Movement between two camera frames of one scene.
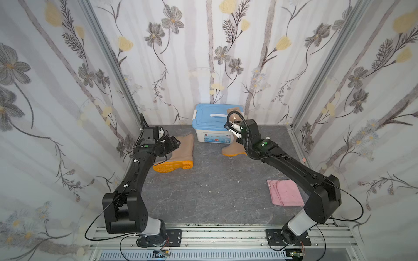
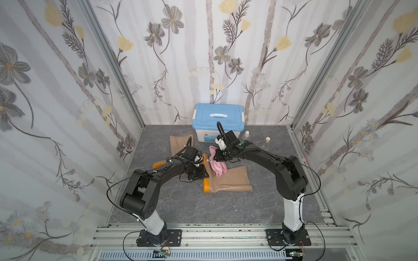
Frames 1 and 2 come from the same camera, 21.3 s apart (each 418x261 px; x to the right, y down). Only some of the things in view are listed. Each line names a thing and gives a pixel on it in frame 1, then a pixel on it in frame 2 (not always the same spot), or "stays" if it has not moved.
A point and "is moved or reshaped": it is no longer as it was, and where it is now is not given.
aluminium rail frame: [333, 242] stays
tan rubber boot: [234, 149] to [235, 179]
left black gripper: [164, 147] to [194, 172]
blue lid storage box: [208, 120] stays
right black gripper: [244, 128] to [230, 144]
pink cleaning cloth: [285, 192] is moved or reshaped
